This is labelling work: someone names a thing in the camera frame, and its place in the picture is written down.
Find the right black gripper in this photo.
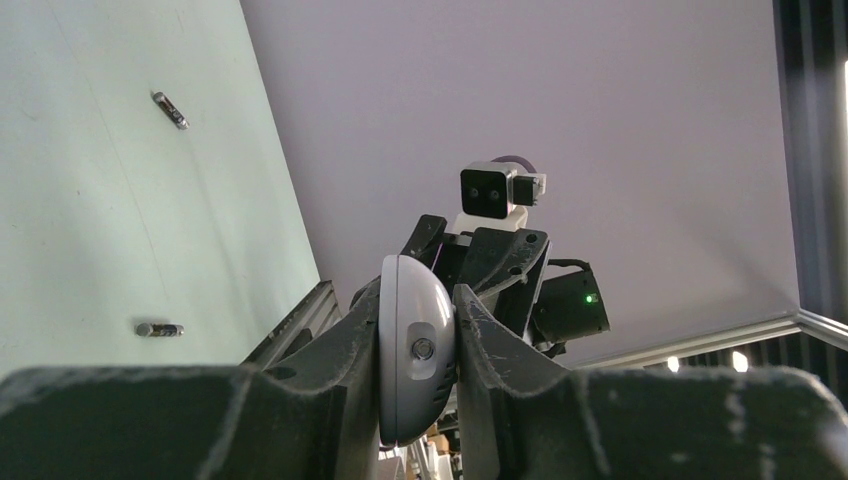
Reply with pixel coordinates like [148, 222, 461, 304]
[400, 214, 610, 352]

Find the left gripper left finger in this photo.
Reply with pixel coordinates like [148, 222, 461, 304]
[1, 281, 380, 479]

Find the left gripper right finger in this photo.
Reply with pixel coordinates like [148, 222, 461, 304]
[453, 285, 847, 479]

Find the white remote control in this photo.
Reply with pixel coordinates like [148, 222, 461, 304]
[377, 255, 456, 447]

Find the aaa battery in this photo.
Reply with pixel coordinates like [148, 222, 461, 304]
[151, 91, 190, 130]
[134, 322, 184, 338]

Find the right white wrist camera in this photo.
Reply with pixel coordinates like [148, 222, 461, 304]
[449, 155, 547, 234]

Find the right aluminium frame rail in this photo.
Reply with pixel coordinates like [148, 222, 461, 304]
[243, 281, 342, 369]

